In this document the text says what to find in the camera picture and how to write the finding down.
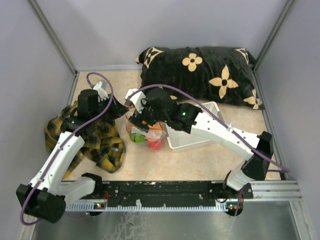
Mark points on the green striped toy melon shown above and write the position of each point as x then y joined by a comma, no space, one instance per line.
137,138

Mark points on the white perforated plastic basket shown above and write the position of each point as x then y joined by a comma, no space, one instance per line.
179,141

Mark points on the black floral plush pillow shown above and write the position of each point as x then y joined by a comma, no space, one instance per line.
213,73

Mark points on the aluminium frame rail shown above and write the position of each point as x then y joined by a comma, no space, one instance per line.
263,191

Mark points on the clear zip bag orange zipper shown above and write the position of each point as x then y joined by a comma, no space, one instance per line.
157,126

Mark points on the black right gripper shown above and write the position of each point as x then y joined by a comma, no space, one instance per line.
137,118

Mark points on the red apple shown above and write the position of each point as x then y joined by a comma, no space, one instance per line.
156,145

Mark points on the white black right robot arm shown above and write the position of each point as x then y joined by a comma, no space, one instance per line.
256,149

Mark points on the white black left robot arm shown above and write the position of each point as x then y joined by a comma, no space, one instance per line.
44,197

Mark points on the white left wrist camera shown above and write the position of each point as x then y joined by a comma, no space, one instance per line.
101,87

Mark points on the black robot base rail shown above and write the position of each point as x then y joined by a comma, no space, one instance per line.
170,194

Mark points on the orange peach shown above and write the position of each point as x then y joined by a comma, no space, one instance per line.
154,134

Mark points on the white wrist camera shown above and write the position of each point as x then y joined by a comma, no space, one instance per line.
134,97
101,87

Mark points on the yellow black plaid shirt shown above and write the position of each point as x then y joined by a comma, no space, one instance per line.
102,142

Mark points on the orange tangerine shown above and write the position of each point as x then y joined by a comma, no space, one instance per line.
129,126

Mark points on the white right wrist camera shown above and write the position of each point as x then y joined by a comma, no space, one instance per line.
134,97

